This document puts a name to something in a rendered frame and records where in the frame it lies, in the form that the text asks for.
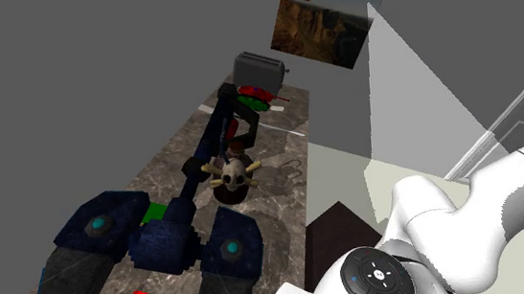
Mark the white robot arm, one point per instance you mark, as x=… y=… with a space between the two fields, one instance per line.
x=455 y=225

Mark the brown bottle with skull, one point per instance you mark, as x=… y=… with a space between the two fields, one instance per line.
x=232 y=177

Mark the red and green toy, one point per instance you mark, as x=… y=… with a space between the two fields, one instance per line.
x=254 y=98

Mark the grey toaster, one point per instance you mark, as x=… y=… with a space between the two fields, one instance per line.
x=256 y=72

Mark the green box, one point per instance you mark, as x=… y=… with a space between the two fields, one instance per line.
x=154 y=212

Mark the wall picture of cliffs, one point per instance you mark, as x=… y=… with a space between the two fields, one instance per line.
x=322 y=24

